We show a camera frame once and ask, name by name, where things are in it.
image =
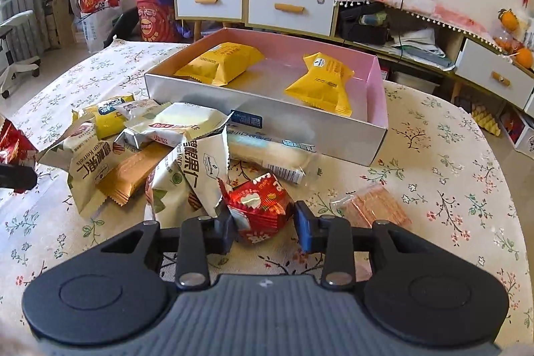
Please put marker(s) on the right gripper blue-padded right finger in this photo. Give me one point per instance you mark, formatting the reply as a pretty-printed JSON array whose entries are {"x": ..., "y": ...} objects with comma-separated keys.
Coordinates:
[{"x": 331, "y": 237}]

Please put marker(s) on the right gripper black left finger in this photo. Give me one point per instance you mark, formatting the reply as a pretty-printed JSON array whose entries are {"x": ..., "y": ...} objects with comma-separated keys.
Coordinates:
[{"x": 200, "y": 237}]

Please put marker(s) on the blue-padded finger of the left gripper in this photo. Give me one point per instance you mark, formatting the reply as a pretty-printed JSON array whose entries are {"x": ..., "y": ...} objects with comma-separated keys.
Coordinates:
[{"x": 16, "y": 177}]

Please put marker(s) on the clear pack orange crackers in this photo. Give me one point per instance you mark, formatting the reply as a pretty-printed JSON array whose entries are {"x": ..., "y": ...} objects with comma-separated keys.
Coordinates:
[{"x": 374, "y": 203}]

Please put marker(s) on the white nut pack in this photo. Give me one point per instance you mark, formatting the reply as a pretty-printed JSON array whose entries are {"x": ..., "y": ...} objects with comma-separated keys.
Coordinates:
[
  {"x": 87, "y": 160},
  {"x": 185, "y": 184}
]

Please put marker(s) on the red candy snack pack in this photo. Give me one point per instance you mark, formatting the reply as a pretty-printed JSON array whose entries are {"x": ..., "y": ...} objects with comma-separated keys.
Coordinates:
[{"x": 260, "y": 208}]

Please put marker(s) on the long white bread pack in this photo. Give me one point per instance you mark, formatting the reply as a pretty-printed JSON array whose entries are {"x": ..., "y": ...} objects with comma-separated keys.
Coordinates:
[{"x": 289, "y": 161}]

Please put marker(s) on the gold wafer pack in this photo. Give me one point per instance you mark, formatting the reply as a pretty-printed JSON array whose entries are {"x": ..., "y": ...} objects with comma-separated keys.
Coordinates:
[{"x": 128, "y": 176}]

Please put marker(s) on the yellow blue-label snack pack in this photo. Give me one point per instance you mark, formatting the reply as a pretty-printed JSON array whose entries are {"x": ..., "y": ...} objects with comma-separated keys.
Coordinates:
[{"x": 108, "y": 121}]

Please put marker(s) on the small silver snack pack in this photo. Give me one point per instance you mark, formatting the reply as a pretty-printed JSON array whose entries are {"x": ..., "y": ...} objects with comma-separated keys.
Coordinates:
[{"x": 139, "y": 140}]

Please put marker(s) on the white cream snack pack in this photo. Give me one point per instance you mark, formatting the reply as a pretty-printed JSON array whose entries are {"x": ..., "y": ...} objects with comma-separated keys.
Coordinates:
[{"x": 178, "y": 122}]

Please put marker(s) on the floral tablecloth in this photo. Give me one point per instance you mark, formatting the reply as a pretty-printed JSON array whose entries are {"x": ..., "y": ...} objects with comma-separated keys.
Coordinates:
[{"x": 434, "y": 161}]

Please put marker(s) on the pink and silver cardboard box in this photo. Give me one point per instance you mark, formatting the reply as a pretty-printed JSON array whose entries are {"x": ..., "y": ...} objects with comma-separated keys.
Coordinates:
[{"x": 257, "y": 98}]

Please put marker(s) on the yellow snack pack right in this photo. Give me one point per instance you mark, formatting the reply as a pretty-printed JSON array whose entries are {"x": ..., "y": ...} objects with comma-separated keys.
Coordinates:
[{"x": 323, "y": 86}]

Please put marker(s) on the yellow snack pack left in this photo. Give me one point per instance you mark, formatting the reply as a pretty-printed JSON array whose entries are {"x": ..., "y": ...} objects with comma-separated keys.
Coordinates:
[{"x": 221, "y": 64}]

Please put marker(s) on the low tv console white drawers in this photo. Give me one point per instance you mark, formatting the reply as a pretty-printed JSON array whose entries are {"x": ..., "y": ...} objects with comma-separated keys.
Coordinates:
[{"x": 434, "y": 48}]

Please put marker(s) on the red gift bag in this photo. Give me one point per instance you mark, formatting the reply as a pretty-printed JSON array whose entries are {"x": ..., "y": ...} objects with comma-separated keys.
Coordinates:
[{"x": 157, "y": 21}]

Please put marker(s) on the orange fruit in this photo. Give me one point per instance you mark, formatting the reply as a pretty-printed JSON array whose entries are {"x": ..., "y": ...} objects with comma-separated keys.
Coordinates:
[{"x": 509, "y": 20}]

